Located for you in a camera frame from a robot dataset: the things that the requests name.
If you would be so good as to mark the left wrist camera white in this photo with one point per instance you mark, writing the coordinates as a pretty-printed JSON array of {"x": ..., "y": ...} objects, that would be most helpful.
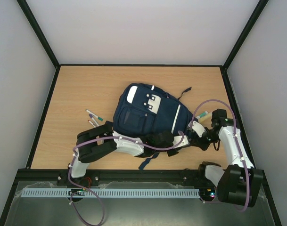
[{"x": 180, "y": 141}]

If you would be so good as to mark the light blue cable duct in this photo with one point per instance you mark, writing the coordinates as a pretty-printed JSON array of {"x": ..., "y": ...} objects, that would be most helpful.
[{"x": 110, "y": 193}]

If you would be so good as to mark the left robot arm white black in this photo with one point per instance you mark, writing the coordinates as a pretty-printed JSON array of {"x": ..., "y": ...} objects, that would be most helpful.
[{"x": 96, "y": 143}]

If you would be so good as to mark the yellow eraser block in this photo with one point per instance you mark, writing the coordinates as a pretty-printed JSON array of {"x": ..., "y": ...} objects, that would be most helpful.
[{"x": 206, "y": 117}]

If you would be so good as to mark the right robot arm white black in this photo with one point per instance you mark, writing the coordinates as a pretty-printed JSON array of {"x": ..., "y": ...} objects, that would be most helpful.
[{"x": 240, "y": 182}]

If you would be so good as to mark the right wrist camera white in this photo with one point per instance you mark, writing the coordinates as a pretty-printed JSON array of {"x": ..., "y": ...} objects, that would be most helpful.
[{"x": 197, "y": 127}]

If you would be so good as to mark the purple cap marker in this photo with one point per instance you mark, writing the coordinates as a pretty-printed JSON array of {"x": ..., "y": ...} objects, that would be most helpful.
[{"x": 94, "y": 120}]

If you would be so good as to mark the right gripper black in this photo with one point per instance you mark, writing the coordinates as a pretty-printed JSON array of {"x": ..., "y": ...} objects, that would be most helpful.
[{"x": 196, "y": 135}]

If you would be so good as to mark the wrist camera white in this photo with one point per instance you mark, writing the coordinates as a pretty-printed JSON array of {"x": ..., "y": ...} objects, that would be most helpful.
[
  {"x": 180, "y": 141},
  {"x": 197, "y": 127}
]

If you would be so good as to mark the small glue stick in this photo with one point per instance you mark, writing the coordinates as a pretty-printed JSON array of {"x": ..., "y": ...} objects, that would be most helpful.
[{"x": 201, "y": 115}]

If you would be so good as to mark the navy blue backpack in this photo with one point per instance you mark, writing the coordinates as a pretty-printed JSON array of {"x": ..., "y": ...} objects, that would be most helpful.
[{"x": 143, "y": 109}]

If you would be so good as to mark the black aluminium frame rail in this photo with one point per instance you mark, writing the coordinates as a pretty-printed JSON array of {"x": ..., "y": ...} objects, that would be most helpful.
[{"x": 185, "y": 177}]

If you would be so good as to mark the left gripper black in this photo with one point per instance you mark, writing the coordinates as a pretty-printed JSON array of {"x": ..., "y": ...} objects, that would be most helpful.
[{"x": 171, "y": 152}]

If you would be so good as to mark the green cap marker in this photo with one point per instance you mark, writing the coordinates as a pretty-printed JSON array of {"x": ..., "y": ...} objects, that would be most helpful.
[{"x": 96, "y": 116}]

